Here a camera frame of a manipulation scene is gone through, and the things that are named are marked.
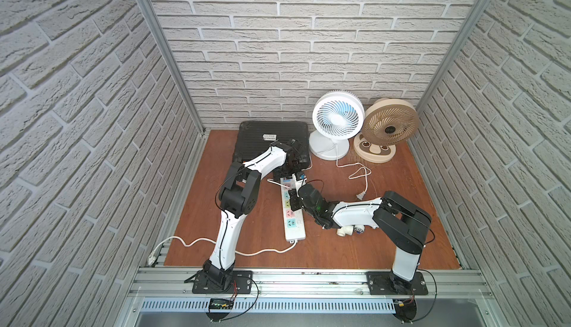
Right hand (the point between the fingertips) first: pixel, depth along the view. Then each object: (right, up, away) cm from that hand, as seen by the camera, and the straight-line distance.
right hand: (291, 191), depth 91 cm
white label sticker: (-11, +24, +16) cm, 31 cm away
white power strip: (+1, -11, -5) cm, 13 cm away
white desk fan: (+19, +31, -2) cm, 36 cm away
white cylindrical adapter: (+23, -13, -8) cm, 27 cm away
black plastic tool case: (-19, +24, +17) cm, 35 cm away
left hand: (-2, +6, +10) cm, 12 cm away
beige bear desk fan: (+40, +29, -1) cm, 49 cm away
